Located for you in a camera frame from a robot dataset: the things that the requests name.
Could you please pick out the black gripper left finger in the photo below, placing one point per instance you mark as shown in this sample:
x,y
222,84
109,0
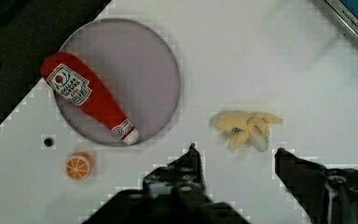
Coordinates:
x,y
185,171

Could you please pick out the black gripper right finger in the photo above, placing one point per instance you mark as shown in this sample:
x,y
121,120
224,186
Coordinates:
x,y
329,196

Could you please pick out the plush orange slice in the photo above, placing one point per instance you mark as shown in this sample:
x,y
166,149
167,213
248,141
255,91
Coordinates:
x,y
79,165

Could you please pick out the grey round plate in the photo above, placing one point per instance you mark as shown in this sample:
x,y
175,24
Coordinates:
x,y
136,65

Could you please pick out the red plush ketchup bottle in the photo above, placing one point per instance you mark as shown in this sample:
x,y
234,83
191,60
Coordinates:
x,y
76,83

